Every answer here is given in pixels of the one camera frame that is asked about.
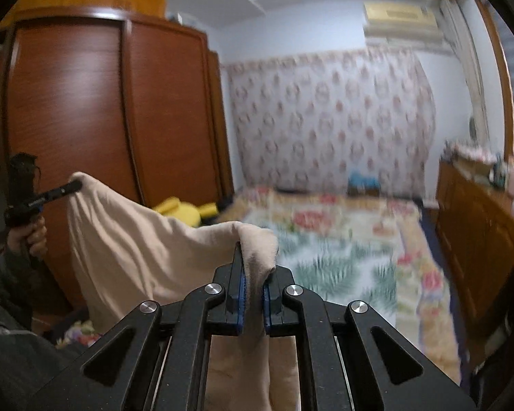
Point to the clear plastic box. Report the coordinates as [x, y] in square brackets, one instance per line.
[186, 19]

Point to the beige air conditioner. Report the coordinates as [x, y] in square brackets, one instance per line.
[398, 15]

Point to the person's left hand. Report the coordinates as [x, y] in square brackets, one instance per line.
[36, 237]

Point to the circle patterned sheer curtain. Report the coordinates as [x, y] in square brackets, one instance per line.
[325, 115]

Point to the small round mirror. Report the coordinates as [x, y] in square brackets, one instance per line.
[474, 126]

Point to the tied beige window curtain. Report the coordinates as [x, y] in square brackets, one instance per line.
[471, 85]

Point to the blue cloth bundle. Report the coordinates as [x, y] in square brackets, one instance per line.
[362, 180]

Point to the person's left forearm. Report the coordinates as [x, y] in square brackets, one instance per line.
[13, 278]

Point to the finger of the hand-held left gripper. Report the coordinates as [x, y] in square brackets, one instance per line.
[62, 190]

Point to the wooden window frame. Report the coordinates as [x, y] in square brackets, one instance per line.
[503, 94]

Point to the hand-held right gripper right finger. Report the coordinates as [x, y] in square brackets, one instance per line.
[267, 312]

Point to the bed with dark blue sheet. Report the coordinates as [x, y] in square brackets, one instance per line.
[428, 227]

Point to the brown wooden wardrobe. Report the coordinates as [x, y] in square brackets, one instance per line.
[81, 94]

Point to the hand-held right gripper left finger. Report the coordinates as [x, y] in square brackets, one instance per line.
[239, 304]

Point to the cardboard box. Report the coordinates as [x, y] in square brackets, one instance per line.
[475, 168]

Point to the yellow plush toy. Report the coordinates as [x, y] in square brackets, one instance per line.
[184, 212]

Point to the floral blanket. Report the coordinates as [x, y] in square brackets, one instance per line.
[338, 257]

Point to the wooden sideboard cabinet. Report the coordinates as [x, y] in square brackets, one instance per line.
[475, 231]

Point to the pink printed t-shirt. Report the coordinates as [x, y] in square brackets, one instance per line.
[132, 244]

